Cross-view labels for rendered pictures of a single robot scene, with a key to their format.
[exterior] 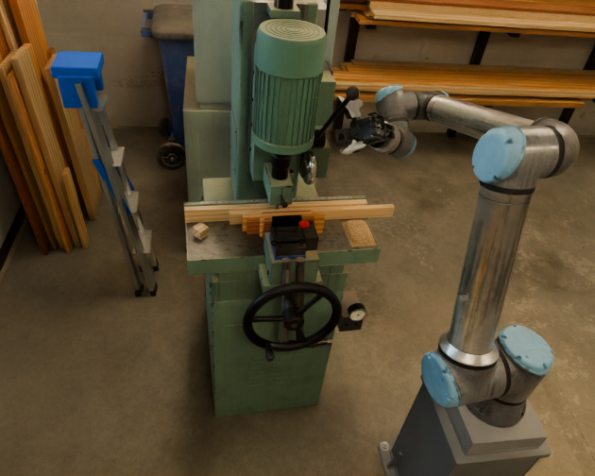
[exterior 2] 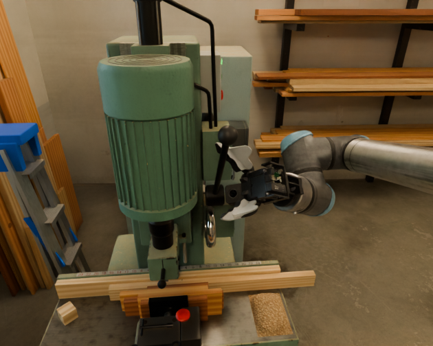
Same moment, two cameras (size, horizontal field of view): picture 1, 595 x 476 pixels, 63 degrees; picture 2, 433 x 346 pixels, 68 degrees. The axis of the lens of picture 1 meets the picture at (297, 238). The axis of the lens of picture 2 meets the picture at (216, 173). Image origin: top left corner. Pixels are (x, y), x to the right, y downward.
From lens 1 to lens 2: 0.74 m
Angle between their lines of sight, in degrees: 16
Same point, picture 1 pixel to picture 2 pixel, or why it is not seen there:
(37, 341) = not seen: outside the picture
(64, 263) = (26, 304)
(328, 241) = (227, 327)
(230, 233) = (106, 315)
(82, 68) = (6, 136)
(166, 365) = not seen: outside the picture
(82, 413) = not seen: outside the picture
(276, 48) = (111, 79)
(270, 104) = (121, 156)
